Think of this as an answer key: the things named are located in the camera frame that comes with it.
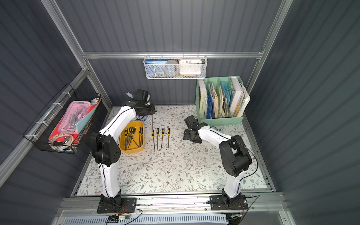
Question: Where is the yellow storage box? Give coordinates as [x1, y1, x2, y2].
[119, 121, 145, 154]

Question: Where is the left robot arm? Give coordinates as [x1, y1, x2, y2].
[90, 89, 156, 211]

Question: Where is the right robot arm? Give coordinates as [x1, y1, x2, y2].
[183, 115, 252, 209]

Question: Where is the green file organizer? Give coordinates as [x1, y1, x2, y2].
[196, 76, 250, 126]

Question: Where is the blue box in basket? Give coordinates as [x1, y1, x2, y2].
[144, 59, 168, 78]

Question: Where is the grey tape roll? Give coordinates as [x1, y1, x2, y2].
[164, 60, 179, 77]

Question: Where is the yellow white clock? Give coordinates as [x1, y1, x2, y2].
[179, 59, 203, 76]

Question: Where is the white book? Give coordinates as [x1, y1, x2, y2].
[230, 77, 244, 117]

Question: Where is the red folder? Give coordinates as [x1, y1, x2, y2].
[48, 98, 101, 145]

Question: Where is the pink plastic case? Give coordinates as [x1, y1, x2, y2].
[57, 101, 91, 134]

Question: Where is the white wire basket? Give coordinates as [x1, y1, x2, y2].
[143, 54, 208, 80]

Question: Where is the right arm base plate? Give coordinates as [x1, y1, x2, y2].
[207, 195, 248, 211]

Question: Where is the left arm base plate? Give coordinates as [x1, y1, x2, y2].
[97, 197, 137, 214]

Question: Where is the black wire basket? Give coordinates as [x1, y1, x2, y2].
[23, 84, 102, 154]

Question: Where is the aluminium rail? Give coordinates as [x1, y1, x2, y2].
[56, 192, 288, 216]

